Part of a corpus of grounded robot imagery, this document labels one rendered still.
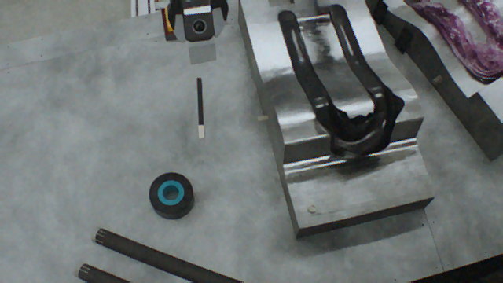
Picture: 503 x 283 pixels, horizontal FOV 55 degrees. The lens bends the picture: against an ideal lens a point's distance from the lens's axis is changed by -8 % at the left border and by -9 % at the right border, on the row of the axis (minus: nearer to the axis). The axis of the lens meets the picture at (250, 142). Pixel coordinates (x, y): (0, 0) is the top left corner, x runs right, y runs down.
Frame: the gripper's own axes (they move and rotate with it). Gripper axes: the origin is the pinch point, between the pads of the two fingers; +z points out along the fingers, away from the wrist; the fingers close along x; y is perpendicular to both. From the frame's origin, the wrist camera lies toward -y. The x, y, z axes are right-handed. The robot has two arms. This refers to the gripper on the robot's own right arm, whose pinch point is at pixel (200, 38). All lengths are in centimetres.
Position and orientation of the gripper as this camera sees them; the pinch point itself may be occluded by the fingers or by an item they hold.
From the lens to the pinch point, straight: 95.7
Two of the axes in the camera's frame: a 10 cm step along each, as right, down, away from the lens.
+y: -2.2, -8.8, 4.3
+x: -9.8, 1.8, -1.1
